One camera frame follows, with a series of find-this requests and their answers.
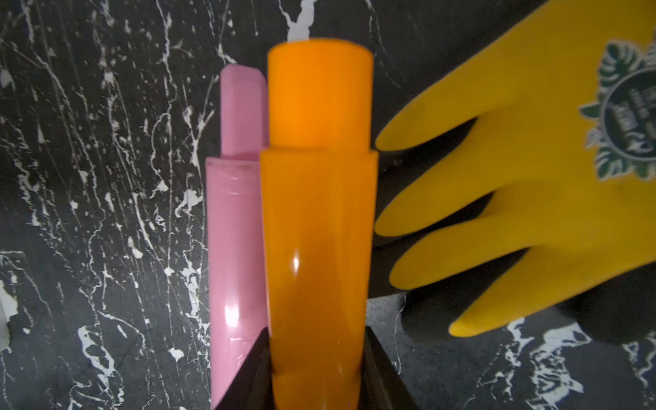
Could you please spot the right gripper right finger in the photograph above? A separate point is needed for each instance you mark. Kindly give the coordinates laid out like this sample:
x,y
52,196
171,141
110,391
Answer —
x,y
381,386

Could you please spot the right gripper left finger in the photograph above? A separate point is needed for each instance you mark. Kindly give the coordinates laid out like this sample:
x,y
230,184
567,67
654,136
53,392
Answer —
x,y
252,386

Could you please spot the pink toy microphone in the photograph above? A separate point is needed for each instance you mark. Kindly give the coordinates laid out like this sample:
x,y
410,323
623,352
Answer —
x,y
236,270

